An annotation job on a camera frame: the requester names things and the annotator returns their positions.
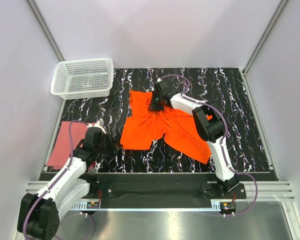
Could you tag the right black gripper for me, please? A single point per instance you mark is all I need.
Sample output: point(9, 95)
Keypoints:
point(152, 106)

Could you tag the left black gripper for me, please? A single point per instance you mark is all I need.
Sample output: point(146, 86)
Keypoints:
point(113, 144)

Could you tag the orange t shirt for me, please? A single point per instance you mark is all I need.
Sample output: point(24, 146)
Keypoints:
point(175, 126)

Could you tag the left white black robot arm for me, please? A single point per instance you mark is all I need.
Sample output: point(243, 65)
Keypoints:
point(40, 213)

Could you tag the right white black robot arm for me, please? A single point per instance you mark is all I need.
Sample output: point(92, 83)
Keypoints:
point(210, 125)

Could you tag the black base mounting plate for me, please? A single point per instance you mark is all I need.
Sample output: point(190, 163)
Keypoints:
point(176, 187)

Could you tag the folded pink t shirt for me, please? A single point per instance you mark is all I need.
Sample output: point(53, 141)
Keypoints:
point(62, 148)

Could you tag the black marbled table mat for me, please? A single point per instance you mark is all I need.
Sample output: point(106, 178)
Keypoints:
point(223, 85)

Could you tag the white plastic perforated basket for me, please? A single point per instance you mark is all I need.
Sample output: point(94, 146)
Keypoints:
point(83, 78)

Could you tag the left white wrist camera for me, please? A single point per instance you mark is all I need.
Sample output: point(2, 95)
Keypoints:
point(99, 124)

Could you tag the slotted cable duct rail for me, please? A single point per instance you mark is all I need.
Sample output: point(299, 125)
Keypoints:
point(94, 205)

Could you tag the right aluminium frame post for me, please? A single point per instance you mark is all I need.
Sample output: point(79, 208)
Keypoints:
point(265, 35)

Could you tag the aluminium frame post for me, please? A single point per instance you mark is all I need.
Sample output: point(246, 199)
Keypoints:
point(265, 35)
point(35, 10)

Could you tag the left aluminium frame post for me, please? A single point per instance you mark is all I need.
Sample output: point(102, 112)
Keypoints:
point(35, 10)

